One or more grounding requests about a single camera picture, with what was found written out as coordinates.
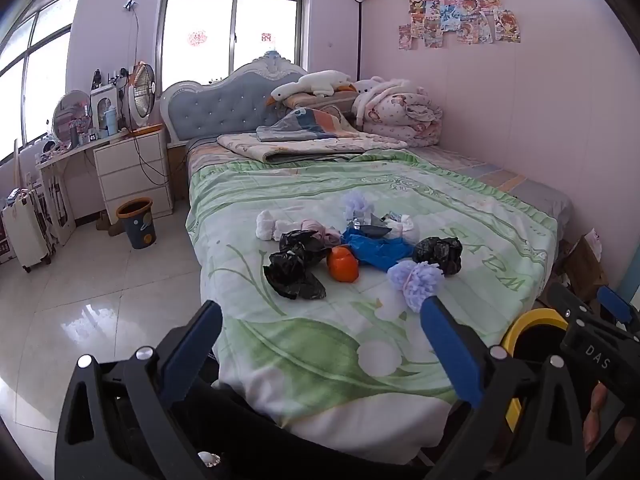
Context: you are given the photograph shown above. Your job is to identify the white arched cosmetic cabinet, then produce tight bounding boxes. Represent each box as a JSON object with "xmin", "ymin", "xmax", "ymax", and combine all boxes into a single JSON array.
[{"xmin": 90, "ymin": 85, "xmax": 124, "ymax": 137}]

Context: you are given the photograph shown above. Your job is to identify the round vanity mirror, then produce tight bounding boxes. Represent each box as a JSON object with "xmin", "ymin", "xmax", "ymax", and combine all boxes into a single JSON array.
[{"xmin": 52, "ymin": 91, "xmax": 92, "ymax": 148}]

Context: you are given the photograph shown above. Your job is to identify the socks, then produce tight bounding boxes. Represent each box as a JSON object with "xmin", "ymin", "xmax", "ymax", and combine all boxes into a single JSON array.
[{"xmin": 279, "ymin": 230, "xmax": 331, "ymax": 267}]

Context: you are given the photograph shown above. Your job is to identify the pink brown sock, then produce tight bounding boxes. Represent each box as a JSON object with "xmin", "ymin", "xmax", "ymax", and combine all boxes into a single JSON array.
[{"xmin": 300, "ymin": 219, "xmax": 344, "ymax": 249}]

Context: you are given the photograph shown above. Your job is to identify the round desk fan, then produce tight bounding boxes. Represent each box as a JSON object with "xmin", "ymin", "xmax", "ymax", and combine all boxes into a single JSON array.
[{"xmin": 127, "ymin": 61, "xmax": 157, "ymax": 131}]

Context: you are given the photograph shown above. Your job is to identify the large sliding window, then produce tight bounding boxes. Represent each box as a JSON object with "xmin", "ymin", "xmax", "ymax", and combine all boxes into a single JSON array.
[{"xmin": 157, "ymin": 0, "xmax": 308, "ymax": 86}]

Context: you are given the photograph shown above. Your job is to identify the brown cardboard piece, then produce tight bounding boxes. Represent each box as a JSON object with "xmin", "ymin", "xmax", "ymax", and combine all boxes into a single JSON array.
[{"xmin": 97, "ymin": 210, "xmax": 126, "ymax": 237}]

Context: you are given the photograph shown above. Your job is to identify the blue orange patterned blanket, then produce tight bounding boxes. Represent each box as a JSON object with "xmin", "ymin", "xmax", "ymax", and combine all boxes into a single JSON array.
[{"xmin": 256, "ymin": 107, "xmax": 360, "ymax": 142}]

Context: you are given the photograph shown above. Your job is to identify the white tissue wad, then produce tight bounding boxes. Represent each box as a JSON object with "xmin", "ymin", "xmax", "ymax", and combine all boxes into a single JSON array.
[
  {"xmin": 274, "ymin": 216, "xmax": 302, "ymax": 243},
  {"xmin": 256, "ymin": 210, "xmax": 277, "ymax": 242}
]

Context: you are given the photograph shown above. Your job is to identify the bed with blue tufted headboard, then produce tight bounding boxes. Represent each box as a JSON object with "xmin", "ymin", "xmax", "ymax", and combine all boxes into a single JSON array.
[{"xmin": 160, "ymin": 52, "xmax": 576, "ymax": 466}]

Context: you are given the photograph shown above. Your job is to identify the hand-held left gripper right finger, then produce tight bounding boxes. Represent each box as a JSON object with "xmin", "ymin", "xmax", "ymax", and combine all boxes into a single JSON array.
[{"xmin": 419, "ymin": 296, "xmax": 588, "ymax": 480}]

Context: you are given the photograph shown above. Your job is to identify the pink orange pillow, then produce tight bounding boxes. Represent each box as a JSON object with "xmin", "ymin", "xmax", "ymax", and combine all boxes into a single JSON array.
[{"xmin": 284, "ymin": 91, "xmax": 357, "ymax": 117}]

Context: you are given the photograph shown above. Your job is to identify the side window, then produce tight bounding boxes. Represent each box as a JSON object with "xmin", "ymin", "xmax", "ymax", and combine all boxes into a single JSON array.
[{"xmin": 0, "ymin": 0, "xmax": 83, "ymax": 161}]

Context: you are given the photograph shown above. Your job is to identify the tall cardboard box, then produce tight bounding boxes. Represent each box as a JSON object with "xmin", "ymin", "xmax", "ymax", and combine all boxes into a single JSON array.
[{"xmin": 564, "ymin": 230, "xmax": 609, "ymax": 302}]

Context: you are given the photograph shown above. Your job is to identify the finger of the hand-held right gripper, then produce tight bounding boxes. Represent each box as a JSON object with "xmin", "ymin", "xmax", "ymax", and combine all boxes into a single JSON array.
[
  {"xmin": 597, "ymin": 286, "xmax": 640, "ymax": 334},
  {"xmin": 547, "ymin": 282, "xmax": 597, "ymax": 330}
]

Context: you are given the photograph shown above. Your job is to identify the group of cartoon wall posters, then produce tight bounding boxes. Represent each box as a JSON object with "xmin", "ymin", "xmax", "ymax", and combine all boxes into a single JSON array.
[{"xmin": 398, "ymin": 0, "xmax": 522, "ymax": 51}]

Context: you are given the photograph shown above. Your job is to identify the black plastic bag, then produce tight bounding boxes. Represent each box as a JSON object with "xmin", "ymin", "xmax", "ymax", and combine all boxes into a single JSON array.
[
  {"xmin": 413, "ymin": 236, "xmax": 463, "ymax": 277},
  {"xmin": 263, "ymin": 252, "xmax": 327, "ymax": 301}
]

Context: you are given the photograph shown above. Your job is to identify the dark blue orange rim bin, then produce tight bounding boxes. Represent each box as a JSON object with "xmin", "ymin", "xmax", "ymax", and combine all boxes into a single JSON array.
[{"xmin": 116, "ymin": 197, "xmax": 157, "ymax": 250}]

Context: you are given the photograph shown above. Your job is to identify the white tissue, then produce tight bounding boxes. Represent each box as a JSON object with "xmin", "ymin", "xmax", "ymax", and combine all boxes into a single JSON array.
[{"xmin": 392, "ymin": 215, "xmax": 419, "ymax": 244}]

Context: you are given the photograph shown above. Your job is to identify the white goose plush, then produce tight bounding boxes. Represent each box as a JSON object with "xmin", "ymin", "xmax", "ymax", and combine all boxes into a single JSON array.
[{"xmin": 265, "ymin": 70, "xmax": 358, "ymax": 108}]

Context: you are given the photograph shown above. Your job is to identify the lilac mesh puff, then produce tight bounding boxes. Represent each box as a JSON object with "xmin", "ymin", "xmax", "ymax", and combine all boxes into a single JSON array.
[
  {"xmin": 341, "ymin": 191, "xmax": 376, "ymax": 221},
  {"xmin": 387, "ymin": 260, "xmax": 445, "ymax": 313}
]

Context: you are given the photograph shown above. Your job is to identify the white drawer nightstand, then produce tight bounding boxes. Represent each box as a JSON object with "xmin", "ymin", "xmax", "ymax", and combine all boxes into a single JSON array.
[{"xmin": 94, "ymin": 125, "xmax": 175, "ymax": 218}]

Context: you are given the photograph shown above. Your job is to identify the striped bed sheet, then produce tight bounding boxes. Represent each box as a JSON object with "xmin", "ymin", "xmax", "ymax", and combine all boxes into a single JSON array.
[{"xmin": 186, "ymin": 140, "xmax": 575, "ymax": 233}]

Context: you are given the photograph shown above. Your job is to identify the black power cable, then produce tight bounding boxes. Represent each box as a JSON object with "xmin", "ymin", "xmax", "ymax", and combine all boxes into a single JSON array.
[{"xmin": 124, "ymin": 0, "xmax": 170, "ymax": 187}]

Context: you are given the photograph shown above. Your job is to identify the person's right hand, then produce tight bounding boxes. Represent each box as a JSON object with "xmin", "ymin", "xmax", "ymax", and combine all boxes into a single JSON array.
[{"xmin": 581, "ymin": 384, "xmax": 637, "ymax": 456}]

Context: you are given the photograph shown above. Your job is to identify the yellow rim trash bin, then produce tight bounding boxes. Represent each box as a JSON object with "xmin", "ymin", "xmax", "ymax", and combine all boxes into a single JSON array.
[{"xmin": 502, "ymin": 308, "xmax": 571, "ymax": 433}]

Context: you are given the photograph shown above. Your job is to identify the white desk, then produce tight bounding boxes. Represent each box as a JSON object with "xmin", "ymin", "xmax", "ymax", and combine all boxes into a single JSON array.
[{"xmin": 35, "ymin": 135, "xmax": 108, "ymax": 247}]

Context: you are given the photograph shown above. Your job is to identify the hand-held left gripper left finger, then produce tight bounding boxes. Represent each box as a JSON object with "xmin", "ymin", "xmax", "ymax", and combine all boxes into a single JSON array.
[{"xmin": 55, "ymin": 300, "xmax": 223, "ymax": 480}]

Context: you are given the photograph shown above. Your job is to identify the black wall pipe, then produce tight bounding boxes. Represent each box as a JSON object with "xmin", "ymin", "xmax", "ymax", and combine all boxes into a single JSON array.
[{"xmin": 356, "ymin": 0, "xmax": 365, "ymax": 82}]

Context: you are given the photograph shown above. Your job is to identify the white plush toy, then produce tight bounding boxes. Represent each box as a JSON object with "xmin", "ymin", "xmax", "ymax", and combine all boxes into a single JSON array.
[{"xmin": 352, "ymin": 76, "xmax": 385, "ymax": 95}]

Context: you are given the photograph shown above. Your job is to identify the cream folded quilt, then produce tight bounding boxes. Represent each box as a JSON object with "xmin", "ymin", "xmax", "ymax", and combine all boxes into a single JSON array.
[{"xmin": 217, "ymin": 130, "xmax": 408, "ymax": 164}]

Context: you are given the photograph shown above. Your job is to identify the cream suitcase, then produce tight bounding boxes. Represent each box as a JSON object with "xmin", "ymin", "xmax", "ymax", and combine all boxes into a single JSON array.
[{"xmin": 1, "ymin": 187, "xmax": 54, "ymax": 274}]

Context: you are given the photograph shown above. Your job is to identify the pink printed rolled quilt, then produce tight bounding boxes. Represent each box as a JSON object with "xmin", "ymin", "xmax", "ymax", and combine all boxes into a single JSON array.
[{"xmin": 352, "ymin": 77, "xmax": 444, "ymax": 148}]

